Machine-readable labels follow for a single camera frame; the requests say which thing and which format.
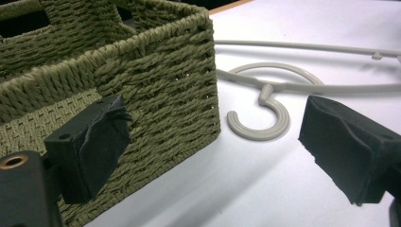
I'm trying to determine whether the green woven basket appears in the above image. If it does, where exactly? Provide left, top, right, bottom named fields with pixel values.
left=0, top=0, right=222, bottom=227

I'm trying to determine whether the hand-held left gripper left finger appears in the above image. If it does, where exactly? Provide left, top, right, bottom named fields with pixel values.
left=44, top=94, right=133, bottom=205

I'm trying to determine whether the grey plastic clothes hanger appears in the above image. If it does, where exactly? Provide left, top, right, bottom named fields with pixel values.
left=214, top=39, right=401, bottom=142

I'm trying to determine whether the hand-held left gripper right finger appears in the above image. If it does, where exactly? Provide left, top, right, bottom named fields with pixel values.
left=297, top=95, right=401, bottom=206

